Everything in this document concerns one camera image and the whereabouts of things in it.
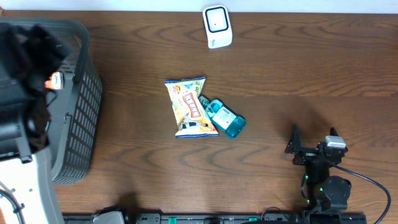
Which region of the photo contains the small orange box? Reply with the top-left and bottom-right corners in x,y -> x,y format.
45,71 -> 64,90

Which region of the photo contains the teal mouthwash bottle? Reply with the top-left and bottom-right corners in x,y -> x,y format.
198,95 -> 246,139

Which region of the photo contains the yellow red snack bag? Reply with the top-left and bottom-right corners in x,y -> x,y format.
164,76 -> 218,138

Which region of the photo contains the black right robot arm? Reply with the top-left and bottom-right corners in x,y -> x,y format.
285,125 -> 351,214

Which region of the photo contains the white barcode scanner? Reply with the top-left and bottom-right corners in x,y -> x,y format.
202,5 -> 233,49

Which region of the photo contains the grey plastic shopping basket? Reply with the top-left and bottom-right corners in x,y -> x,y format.
1,17 -> 103,184

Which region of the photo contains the black right camera cable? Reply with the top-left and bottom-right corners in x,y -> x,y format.
332,163 -> 392,224

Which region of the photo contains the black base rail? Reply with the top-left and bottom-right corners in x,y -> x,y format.
62,212 -> 368,224

